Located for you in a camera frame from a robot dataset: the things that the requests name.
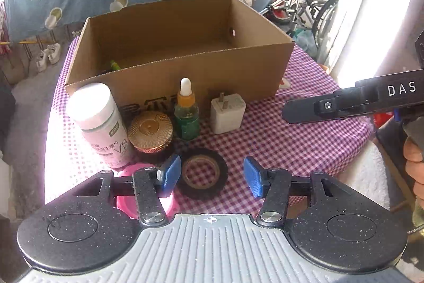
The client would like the pink plastic lid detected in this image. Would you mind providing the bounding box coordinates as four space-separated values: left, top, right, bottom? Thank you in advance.
116 163 175 226

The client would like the black tape roll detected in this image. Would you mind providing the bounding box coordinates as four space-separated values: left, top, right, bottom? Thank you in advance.
178 148 228 201

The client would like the green dropper bottle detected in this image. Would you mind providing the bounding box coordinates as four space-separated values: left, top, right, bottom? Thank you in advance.
174 77 200 141

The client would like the white charger plug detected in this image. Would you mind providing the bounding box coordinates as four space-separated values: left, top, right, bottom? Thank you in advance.
210 93 246 134

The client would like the white vitamin bottle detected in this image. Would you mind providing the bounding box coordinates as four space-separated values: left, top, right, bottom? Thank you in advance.
67 82 134 170

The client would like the green lip balm tube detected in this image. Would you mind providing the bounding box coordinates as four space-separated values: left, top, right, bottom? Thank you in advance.
110 60 121 71

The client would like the person's hand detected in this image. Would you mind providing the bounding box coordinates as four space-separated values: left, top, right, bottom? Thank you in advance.
403 137 424 208

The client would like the green plastic bag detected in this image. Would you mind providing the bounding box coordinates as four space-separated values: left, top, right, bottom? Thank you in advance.
293 28 318 58

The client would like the brown cardboard box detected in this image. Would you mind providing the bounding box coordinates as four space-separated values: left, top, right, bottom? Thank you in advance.
65 0 294 112

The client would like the white sneaker pair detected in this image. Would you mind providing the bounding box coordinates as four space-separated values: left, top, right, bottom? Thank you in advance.
36 43 62 72

